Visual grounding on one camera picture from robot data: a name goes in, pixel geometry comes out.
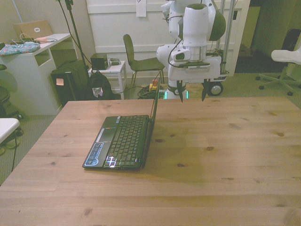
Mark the white rounded table top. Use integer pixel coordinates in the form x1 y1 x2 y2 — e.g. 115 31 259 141
0 117 21 144

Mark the white cart wheel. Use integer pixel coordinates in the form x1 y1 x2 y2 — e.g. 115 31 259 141
210 81 224 97

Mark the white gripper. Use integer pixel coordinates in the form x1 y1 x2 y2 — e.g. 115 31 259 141
168 56 223 103

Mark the black backpack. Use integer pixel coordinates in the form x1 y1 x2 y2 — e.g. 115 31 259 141
88 70 115 101

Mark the small white side table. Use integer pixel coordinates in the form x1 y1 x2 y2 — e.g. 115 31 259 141
88 60 127 100

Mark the white swivel office chair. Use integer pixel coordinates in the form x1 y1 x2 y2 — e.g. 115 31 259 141
258 43 301 96

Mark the white desk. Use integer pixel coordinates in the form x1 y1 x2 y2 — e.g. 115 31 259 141
0 32 78 116

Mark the black office chair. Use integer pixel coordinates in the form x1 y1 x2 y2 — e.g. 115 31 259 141
0 65 24 137

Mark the black Asus laptop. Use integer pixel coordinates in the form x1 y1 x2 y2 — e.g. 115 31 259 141
82 76 161 170

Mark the black computer tower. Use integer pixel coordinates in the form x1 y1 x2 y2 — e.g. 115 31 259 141
50 60 89 106

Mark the black chair backrest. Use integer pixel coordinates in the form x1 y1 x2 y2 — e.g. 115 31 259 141
281 28 301 50

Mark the black box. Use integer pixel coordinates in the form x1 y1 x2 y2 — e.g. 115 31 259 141
90 53 108 71

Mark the beige shoe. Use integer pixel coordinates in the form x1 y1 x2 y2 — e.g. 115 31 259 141
5 138 20 149

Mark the black camera stand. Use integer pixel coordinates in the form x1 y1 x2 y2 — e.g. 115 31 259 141
56 0 91 78

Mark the dark green chair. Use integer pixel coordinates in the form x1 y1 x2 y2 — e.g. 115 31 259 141
123 34 166 87

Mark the pile of black cables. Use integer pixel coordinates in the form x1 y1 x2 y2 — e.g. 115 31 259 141
137 84 165 99

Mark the patterned fabric pouch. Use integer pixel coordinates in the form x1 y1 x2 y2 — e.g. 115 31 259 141
0 41 41 56

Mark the aluminium frame pole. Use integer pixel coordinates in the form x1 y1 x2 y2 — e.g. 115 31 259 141
220 0 236 76

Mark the white paper sheet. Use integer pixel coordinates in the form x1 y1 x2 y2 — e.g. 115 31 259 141
136 0 147 17

